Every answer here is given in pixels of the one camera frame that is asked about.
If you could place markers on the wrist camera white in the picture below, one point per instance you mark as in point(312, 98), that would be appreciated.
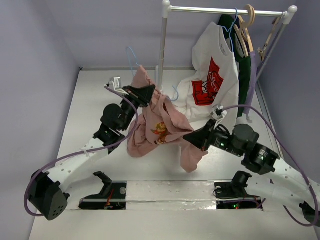
point(115, 84)
point(218, 112)

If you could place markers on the dark green t shirt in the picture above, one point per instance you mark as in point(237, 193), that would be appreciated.
point(243, 62)

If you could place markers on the wooden clip hanger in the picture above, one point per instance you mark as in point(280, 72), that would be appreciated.
point(262, 51)

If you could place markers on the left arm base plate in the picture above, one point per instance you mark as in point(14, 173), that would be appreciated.
point(112, 195)

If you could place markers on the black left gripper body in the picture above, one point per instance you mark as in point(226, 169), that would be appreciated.
point(128, 109)

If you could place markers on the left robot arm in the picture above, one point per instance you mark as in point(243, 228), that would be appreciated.
point(46, 193)

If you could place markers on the pink t shirt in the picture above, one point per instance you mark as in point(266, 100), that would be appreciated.
point(161, 123)

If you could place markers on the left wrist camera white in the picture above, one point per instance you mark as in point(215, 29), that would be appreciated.
point(115, 84)

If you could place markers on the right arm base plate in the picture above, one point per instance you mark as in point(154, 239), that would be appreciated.
point(232, 195)

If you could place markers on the lilac t shirt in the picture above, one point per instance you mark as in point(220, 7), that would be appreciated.
point(253, 68)

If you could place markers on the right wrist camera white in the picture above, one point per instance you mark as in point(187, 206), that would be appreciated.
point(218, 112)

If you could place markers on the white clothes rack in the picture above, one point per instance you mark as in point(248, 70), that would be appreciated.
point(285, 17)

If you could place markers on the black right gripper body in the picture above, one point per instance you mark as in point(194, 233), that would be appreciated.
point(207, 137)

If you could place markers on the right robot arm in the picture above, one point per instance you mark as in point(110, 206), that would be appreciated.
point(267, 175)

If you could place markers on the white Coca-Cola t shirt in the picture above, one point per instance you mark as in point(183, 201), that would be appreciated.
point(216, 78)

